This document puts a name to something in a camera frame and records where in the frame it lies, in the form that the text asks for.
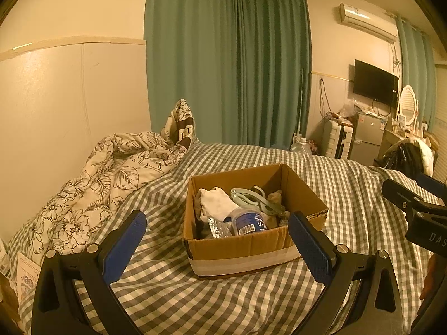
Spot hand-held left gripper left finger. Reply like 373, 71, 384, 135
32, 210, 147, 335

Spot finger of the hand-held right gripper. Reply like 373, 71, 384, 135
415, 173, 447, 206
381, 179, 425, 214

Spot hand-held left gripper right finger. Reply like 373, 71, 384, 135
288, 211, 404, 335

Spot clear bottle with blue label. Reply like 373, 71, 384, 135
208, 207, 270, 240

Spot light green plastic hanger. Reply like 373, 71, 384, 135
230, 185, 290, 217

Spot white sock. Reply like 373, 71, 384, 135
199, 187, 239, 222

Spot person's right hand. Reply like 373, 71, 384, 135
420, 253, 436, 301

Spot black clothes on chair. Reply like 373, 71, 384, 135
379, 140, 436, 179

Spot white dressing table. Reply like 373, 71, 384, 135
379, 127, 437, 158

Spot small silver fridge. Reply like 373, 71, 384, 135
349, 112, 387, 167

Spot floral patterned quilt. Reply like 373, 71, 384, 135
26, 98, 202, 256

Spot white louvred wardrobe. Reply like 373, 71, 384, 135
431, 56, 447, 183

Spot white suitcase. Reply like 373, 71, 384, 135
323, 120, 355, 160

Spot oval white vanity mirror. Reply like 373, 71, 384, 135
398, 85, 419, 127

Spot white printed leaflet carton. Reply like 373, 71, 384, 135
16, 253, 43, 301

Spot clear water jug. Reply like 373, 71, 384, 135
291, 138, 313, 155

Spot clear plastic bag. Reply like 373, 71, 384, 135
342, 98, 361, 116

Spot green checked bedsheet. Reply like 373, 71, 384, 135
7, 142, 447, 335

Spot narrow green window curtain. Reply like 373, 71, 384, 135
394, 16, 438, 127

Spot green and white carton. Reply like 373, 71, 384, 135
0, 239, 11, 280

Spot white mop pole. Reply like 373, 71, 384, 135
296, 70, 305, 141

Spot green corner curtain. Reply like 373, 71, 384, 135
233, 0, 312, 149

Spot white air conditioner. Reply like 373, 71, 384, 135
338, 2, 399, 44

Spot wide green curtain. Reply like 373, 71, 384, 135
144, 0, 242, 146

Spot black wall television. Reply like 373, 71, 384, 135
353, 59, 400, 107

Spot hanging wall cables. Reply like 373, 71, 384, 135
319, 78, 335, 120

